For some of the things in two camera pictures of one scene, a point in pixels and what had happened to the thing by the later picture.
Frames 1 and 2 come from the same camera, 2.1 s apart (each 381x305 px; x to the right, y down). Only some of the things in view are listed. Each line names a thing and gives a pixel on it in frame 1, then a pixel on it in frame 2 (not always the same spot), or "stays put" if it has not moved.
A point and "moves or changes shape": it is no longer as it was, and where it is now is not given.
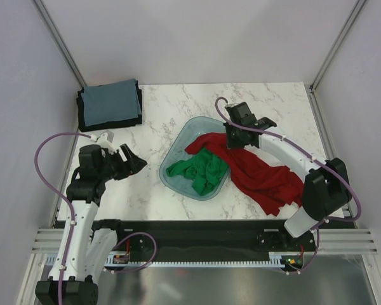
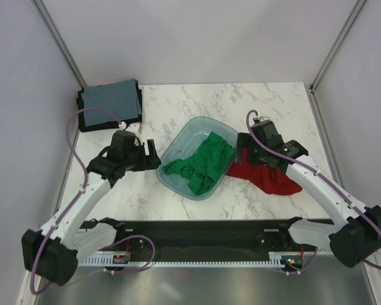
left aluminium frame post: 60,40 stays put
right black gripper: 230,143 → 244,142
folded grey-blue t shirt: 111,102 stays put
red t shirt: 269,185 moves or changes shape
